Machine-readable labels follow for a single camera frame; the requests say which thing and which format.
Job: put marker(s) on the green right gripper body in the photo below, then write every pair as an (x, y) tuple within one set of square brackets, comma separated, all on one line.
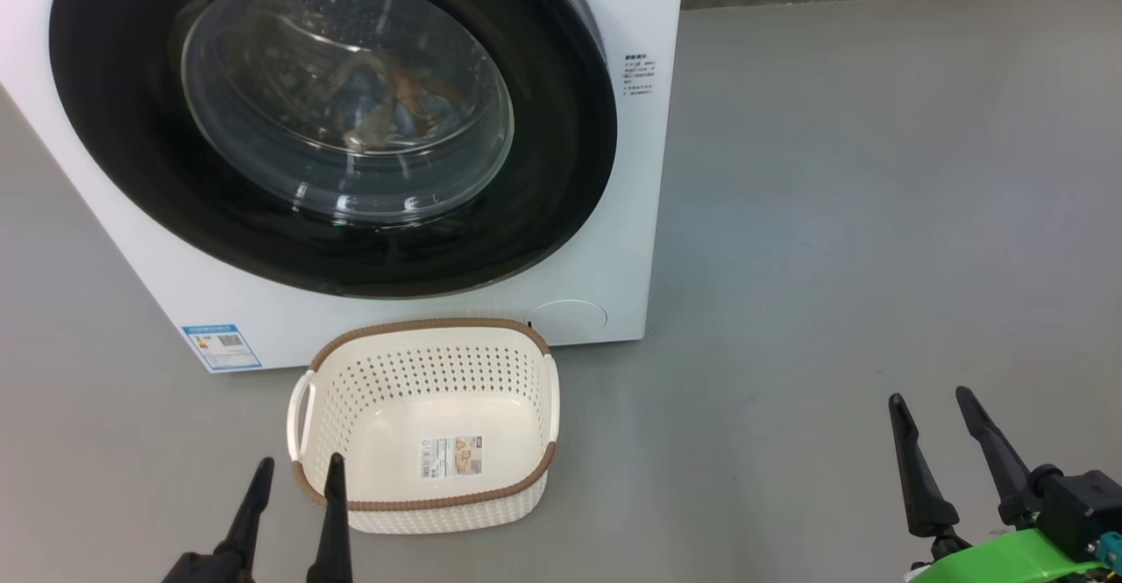
[(1008, 561)]

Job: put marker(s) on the printed basket sticker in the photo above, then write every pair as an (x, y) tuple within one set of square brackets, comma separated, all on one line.
[(451, 457)]

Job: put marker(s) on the blue energy label sticker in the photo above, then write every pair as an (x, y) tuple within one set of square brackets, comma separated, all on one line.
[(219, 346)]

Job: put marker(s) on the white washing machine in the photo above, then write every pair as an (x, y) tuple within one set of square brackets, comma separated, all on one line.
[(640, 215)]

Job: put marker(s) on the cream perforated laundry basket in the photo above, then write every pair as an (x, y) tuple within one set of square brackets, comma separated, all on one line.
[(394, 373)]

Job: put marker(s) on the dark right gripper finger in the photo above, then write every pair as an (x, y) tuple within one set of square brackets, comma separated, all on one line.
[(1004, 469), (920, 487)]

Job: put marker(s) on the dark round washing machine door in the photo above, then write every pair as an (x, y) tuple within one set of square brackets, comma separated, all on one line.
[(561, 153)]

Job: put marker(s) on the blue cartoon print garment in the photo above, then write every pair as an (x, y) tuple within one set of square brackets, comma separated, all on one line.
[(412, 92)]

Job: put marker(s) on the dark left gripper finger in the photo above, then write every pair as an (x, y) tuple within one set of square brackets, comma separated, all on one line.
[(250, 513), (335, 530)]

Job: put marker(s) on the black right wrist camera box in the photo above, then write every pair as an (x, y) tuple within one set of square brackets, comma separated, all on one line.
[(1082, 504)]

